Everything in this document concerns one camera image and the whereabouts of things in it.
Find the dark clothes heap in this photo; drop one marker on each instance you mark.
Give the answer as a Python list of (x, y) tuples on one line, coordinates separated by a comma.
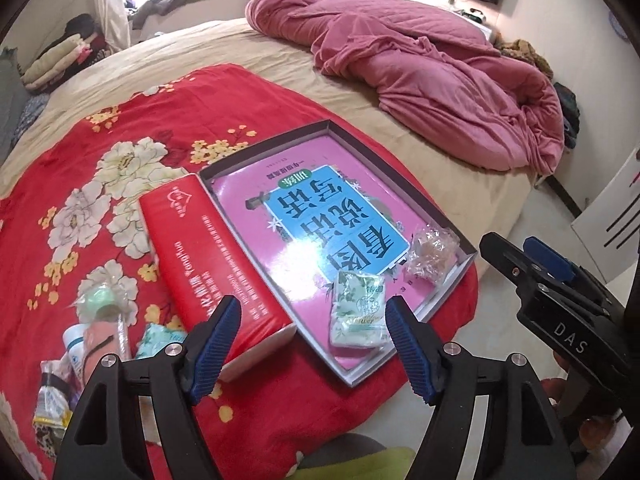
[(567, 110)]

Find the grey clothes on windowsill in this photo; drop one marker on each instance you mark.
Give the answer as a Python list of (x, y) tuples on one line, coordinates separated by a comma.
[(165, 2)]

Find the pile of folded clothes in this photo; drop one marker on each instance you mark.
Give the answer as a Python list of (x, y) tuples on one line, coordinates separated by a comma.
[(55, 57)]

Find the yellow white tube black cap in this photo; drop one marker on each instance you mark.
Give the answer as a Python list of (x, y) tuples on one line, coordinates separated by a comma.
[(50, 405)]

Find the white board with dark lines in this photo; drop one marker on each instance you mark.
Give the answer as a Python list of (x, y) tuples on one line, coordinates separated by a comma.
[(620, 200)]

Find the white medicine bottle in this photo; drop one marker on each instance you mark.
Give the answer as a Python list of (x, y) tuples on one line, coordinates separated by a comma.
[(77, 350)]

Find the teal tissue packet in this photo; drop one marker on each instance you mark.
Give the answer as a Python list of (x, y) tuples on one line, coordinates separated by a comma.
[(157, 340)]

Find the white curtain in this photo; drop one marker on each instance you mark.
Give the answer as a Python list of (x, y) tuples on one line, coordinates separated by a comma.
[(112, 5)]

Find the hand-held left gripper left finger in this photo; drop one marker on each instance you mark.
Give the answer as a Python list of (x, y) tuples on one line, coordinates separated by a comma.
[(220, 330)]

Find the dark cardboard box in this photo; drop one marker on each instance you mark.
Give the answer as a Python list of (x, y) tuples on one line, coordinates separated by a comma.
[(265, 154)]

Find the person's right hand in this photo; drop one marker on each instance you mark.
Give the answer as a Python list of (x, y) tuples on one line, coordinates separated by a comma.
[(600, 427)]

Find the green floral tissue packet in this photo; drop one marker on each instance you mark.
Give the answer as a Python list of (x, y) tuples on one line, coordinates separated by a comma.
[(357, 315)]

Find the red tissue pack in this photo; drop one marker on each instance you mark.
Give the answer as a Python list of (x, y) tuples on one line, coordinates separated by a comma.
[(200, 260)]

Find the bed with beige sheet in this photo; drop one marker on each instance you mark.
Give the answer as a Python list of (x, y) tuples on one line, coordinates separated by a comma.
[(225, 45)]

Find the white cabinet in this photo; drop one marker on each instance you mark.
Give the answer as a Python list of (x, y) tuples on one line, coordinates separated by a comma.
[(470, 20)]

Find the round wall clock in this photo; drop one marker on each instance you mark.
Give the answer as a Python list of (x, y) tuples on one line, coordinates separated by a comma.
[(618, 24)]

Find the grey pillow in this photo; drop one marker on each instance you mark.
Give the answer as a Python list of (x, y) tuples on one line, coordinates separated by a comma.
[(11, 95)]

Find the clear bag with pink item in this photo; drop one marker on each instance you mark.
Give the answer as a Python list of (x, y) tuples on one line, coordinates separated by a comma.
[(430, 255)]

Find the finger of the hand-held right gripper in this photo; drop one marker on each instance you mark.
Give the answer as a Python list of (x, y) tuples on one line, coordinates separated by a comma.
[(550, 262), (505, 260)]

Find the red floral blanket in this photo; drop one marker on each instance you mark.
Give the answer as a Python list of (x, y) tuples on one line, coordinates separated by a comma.
[(75, 170)]

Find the mint green sponge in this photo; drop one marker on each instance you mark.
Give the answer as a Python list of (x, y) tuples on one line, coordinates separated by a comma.
[(102, 300)]

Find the pink pack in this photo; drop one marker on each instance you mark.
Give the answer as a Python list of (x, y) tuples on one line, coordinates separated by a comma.
[(102, 342)]

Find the pink quilt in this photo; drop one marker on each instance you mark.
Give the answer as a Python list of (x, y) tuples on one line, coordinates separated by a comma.
[(425, 75)]

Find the leopard print scrunchie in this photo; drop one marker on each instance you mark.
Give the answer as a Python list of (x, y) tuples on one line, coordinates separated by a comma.
[(45, 442)]

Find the pink book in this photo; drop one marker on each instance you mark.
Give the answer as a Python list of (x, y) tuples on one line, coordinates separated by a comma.
[(300, 210)]

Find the brown clothes heap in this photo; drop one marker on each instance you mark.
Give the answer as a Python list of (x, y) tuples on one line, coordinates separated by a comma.
[(525, 55)]

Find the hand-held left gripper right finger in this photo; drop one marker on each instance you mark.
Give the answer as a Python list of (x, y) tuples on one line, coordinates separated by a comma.
[(405, 340)]

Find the green garment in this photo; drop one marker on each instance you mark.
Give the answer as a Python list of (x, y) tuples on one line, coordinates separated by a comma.
[(385, 460)]

